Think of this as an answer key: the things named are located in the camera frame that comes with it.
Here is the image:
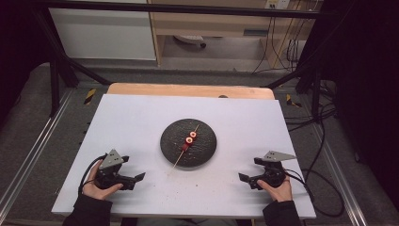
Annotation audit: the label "dark curtain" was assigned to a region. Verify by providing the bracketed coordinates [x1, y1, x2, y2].
[323, 0, 399, 202]
[0, 0, 48, 126]

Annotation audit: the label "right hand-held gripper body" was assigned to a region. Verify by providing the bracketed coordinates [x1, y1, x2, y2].
[257, 151, 297, 188]

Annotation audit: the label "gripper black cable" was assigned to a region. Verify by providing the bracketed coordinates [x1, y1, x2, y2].
[77, 153, 107, 197]
[283, 169, 346, 218]

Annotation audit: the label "hanging black cables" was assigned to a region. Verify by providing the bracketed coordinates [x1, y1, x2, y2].
[252, 15, 302, 74]

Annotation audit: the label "wooden desk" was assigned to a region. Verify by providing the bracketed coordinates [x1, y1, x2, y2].
[147, 0, 321, 67]

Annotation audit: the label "white power strip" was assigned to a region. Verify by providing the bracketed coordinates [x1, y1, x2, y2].
[173, 35, 207, 49]

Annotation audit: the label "black floor cables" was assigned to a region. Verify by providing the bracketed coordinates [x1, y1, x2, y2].
[283, 103, 338, 133]

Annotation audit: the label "black frame crossbar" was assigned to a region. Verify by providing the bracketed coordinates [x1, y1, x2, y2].
[31, 1, 340, 19]

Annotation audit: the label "aluminium floor rail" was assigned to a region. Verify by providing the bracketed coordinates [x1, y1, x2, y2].
[310, 121, 368, 226]
[0, 89, 74, 215]

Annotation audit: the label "yellow black floor tape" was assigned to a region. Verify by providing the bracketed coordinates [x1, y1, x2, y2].
[285, 93, 302, 108]
[83, 88, 97, 105]

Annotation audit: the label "person's left hand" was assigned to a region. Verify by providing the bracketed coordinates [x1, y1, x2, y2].
[82, 159, 124, 201]

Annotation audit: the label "person's right hand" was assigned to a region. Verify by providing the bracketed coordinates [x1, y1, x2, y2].
[257, 175, 295, 203]

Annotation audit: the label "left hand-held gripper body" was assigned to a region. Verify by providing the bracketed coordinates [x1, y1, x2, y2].
[93, 149, 126, 190]

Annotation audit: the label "white cabinet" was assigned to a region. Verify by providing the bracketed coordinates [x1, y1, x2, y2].
[48, 0, 157, 61]

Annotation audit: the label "wall socket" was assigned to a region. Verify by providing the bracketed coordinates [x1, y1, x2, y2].
[264, 0, 291, 9]

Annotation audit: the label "wooden table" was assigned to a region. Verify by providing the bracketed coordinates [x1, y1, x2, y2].
[106, 82, 277, 101]

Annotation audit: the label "wooden skewer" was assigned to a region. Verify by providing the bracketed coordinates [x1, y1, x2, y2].
[172, 124, 200, 170]

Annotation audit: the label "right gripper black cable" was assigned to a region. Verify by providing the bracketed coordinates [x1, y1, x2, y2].
[283, 169, 346, 218]

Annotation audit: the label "black metal stand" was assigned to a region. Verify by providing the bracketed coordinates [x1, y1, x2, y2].
[31, 8, 112, 117]
[264, 8, 340, 121]

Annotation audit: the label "round black plate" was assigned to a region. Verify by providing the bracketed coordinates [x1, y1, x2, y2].
[159, 118, 218, 169]

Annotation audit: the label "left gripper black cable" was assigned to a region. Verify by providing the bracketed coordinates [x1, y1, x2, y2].
[77, 153, 107, 197]

